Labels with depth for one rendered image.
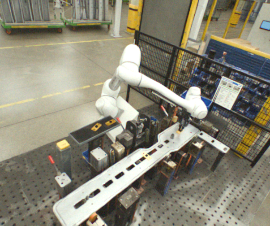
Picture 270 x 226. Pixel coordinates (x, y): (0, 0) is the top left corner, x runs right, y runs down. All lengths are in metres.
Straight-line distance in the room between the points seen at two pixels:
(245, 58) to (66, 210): 3.04
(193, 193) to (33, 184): 1.29
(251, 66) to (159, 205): 2.50
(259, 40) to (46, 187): 7.58
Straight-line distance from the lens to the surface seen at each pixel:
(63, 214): 1.26
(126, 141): 1.52
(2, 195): 1.79
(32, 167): 1.89
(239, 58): 3.46
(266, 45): 8.02
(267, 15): 8.04
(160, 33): 3.86
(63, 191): 1.32
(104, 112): 1.88
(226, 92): 2.12
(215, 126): 2.05
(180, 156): 1.66
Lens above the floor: 2.12
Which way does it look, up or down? 35 degrees down
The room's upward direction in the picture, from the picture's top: 10 degrees clockwise
